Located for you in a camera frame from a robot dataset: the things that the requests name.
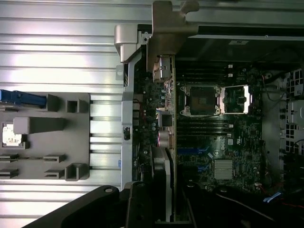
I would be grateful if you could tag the CPU socket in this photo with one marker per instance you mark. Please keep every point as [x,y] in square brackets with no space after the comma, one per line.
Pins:
[199,101]

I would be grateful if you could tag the blue expansion slot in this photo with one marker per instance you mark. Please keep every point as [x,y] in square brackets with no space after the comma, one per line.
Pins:
[187,150]

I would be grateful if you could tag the RAM slot with white latches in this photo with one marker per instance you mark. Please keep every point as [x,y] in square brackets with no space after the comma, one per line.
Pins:
[204,67]
[204,135]
[204,125]
[204,75]

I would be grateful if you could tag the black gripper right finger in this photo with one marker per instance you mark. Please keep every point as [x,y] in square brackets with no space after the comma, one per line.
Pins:
[225,209]

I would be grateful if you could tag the silver socket cover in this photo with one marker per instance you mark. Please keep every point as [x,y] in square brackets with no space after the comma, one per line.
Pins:
[248,99]

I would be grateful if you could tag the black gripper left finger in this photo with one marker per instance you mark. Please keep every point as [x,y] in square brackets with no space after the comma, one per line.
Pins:
[95,209]

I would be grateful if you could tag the hard disk with blue caddy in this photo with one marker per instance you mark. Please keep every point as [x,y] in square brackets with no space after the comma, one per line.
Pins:
[23,99]

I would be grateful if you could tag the green Dell motherboard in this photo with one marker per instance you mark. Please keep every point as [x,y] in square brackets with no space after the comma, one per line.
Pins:
[247,142]

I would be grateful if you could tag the grey parts rack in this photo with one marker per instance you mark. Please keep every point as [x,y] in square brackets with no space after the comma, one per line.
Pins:
[47,147]

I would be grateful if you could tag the black open PC case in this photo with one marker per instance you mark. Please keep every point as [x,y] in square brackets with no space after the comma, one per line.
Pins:
[127,107]

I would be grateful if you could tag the perforated silver drive cage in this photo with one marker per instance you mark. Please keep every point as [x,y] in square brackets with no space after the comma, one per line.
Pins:
[294,111]

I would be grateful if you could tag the silver chipset heatsink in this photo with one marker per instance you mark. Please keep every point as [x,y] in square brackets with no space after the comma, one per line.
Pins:
[223,169]

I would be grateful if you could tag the RAM slot with black latches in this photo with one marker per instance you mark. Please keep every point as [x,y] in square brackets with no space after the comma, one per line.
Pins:
[204,71]
[204,80]
[204,130]
[204,120]

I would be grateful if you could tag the silver CPU chip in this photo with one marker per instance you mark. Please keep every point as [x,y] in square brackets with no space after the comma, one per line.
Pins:
[12,134]

